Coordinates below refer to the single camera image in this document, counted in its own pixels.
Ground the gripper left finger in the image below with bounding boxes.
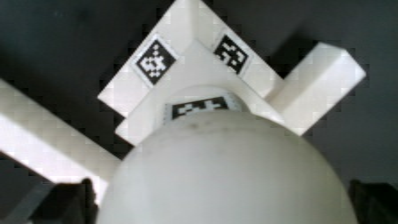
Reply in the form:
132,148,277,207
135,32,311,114
0,178,98,224

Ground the white lamp base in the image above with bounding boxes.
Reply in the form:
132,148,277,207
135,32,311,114
98,0,283,144

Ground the white lamp bulb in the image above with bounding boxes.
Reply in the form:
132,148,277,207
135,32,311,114
96,94,357,224

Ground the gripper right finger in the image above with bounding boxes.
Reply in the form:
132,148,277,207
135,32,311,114
348,180,398,224

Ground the white U-shaped fence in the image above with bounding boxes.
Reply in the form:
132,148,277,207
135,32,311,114
0,44,366,204

